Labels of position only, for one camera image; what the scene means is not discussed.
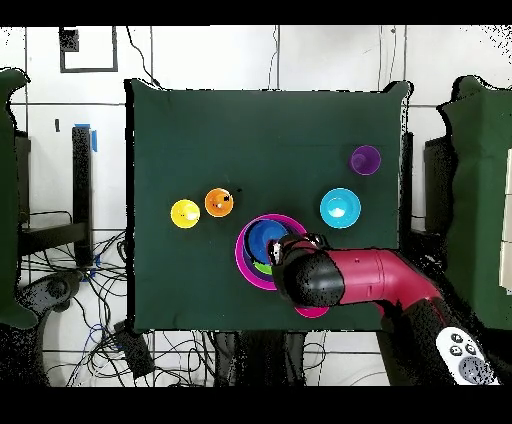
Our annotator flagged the blue tape piece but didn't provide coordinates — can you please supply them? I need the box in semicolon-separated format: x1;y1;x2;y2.
74;123;98;154

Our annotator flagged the large pink bowl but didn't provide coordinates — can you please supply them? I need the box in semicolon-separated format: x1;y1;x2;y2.
234;213;309;292

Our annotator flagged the purple bowl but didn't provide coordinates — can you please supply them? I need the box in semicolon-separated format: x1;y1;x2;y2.
241;218;301;284

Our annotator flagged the orange cup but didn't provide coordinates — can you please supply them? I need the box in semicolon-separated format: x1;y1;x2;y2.
204;188;235;218

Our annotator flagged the black box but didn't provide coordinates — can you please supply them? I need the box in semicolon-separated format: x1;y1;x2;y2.
113;319;156;379

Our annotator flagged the dark blue bowl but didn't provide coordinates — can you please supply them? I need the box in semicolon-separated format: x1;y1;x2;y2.
243;218;290;266

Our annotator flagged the purple cup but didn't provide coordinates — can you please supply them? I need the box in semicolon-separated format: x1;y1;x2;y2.
347;144;382;177

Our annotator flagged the grey chair base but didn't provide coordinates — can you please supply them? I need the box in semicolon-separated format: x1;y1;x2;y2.
15;271;85;314

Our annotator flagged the dark green side tablecloth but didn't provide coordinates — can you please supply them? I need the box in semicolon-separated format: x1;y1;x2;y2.
433;75;512;331
0;67;39;330

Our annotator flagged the yellow cup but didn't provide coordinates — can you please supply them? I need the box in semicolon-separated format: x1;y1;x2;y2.
170;198;202;230

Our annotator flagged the cyan bowl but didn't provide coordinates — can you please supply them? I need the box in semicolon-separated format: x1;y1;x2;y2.
319;187;362;230

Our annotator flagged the black stand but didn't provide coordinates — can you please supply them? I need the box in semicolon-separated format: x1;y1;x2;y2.
399;131;415;257
15;125;95;269

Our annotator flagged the small red-pink bowl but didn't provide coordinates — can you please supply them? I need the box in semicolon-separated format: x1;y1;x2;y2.
294;305;331;320

